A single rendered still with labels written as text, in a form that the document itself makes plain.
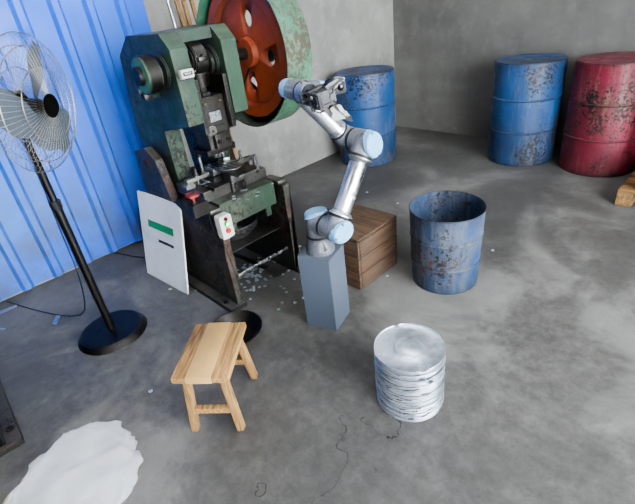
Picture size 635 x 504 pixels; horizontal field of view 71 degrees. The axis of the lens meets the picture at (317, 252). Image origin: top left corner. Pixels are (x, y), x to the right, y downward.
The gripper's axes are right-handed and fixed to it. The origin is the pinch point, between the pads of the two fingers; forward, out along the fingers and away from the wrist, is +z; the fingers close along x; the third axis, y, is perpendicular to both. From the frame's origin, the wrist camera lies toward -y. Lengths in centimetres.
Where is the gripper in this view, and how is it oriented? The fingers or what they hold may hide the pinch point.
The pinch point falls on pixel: (350, 99)
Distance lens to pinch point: 159.8
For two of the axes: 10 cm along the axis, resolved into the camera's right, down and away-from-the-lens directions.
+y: -7.4, 5.5, -3.9
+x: -2.2, -7.4, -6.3
